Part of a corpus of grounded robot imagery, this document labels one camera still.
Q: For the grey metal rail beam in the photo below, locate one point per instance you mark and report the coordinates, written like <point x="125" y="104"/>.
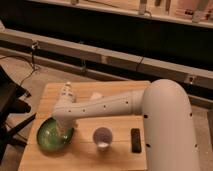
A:
<point x="185" y="74"/>

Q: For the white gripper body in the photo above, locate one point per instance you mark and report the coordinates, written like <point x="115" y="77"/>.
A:
<point x="66" y="123"/>

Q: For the white paper cup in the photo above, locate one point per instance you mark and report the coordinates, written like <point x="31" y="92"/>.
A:
<point x="102" y="137"/>

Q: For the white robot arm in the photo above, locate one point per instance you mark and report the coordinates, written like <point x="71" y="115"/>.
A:
<point x="170" y="136"/>

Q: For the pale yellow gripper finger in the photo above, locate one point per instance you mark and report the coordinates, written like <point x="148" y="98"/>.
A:
<point x="61" y="130"/>

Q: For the white sponge block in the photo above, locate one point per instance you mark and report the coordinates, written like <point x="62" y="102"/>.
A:
<point x="96" y="95"/>

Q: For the green ceramic bowl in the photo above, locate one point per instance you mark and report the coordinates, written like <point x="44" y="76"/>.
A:
<point x="50" y="139"/>

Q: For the white plastic bottle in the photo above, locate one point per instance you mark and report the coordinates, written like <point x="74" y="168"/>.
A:
<point x="67" y="94"/>

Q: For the black remote control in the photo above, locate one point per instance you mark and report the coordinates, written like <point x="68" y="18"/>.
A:
<point x="135" y="140"/>

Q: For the black chair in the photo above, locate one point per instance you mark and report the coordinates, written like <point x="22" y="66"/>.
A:
<point x="10" y="93"/>

